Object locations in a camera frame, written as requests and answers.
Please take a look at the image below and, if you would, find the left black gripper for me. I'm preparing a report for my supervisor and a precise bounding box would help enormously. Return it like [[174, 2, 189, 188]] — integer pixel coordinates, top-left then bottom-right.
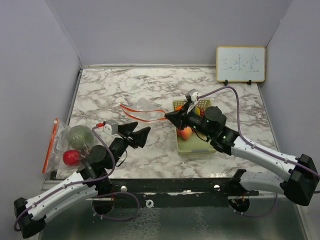
[[107, 122, 151, 170]]

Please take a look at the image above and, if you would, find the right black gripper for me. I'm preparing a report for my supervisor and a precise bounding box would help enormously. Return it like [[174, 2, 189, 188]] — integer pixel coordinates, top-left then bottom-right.
[[165, 102, 214, 139]]

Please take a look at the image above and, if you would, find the peach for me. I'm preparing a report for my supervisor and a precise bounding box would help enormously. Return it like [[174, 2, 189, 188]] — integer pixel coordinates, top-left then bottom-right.
[[180, 126, 193, 141]]

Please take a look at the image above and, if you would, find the red grapes bunch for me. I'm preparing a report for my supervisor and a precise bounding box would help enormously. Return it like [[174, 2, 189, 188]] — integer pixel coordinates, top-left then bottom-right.
[[200, 108, 205, 117]]

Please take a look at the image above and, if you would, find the green melon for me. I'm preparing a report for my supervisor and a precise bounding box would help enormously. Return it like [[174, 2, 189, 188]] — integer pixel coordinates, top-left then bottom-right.
[[66, 125, 94, 150]]

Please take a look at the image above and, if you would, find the clear zip bag orange zipper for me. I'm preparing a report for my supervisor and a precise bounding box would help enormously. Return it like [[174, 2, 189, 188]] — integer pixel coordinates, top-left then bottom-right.
[[42, 118, 95, 173]]

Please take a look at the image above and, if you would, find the red apple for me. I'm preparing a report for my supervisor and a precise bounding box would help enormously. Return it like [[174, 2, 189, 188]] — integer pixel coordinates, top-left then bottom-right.
[[62, 149, 81, 166]]

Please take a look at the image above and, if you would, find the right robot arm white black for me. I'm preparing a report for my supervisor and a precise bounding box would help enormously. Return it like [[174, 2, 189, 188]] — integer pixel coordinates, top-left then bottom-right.
[[165, 105, 320, 206]]

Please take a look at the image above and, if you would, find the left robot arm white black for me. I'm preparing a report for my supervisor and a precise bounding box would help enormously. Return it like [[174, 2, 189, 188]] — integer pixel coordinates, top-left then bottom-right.
[[13, 120, 151, 239]]

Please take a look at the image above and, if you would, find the green plastic basket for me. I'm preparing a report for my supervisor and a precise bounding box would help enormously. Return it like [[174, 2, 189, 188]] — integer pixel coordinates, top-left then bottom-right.
[[172, 98, 216, 156]]

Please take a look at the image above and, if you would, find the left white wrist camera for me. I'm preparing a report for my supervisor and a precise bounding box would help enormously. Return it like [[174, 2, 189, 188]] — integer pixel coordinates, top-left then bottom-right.
[[96, 120, 119, 136]]

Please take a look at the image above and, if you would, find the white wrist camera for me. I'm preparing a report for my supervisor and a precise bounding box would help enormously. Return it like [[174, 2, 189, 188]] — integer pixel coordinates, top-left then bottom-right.
[[96, 120, 119, 136], [185, 88, 199, 114]]

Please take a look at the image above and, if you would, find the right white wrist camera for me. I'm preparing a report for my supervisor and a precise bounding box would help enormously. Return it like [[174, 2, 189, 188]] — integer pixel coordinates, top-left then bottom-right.
[[185, 88, 199, 114]]

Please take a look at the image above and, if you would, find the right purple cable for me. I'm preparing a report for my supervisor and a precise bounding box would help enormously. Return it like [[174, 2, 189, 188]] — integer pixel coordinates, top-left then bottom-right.
[[196, 86, 320, 195]]

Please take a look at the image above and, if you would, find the small whiteboard wooden frame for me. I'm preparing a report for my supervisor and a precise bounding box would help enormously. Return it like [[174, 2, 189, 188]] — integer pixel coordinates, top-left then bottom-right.
[[216, 46, 266, 85]]

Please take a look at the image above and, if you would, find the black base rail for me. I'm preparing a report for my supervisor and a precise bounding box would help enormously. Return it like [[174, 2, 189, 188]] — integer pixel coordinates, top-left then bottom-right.
[[82, 169, 261, 210]]

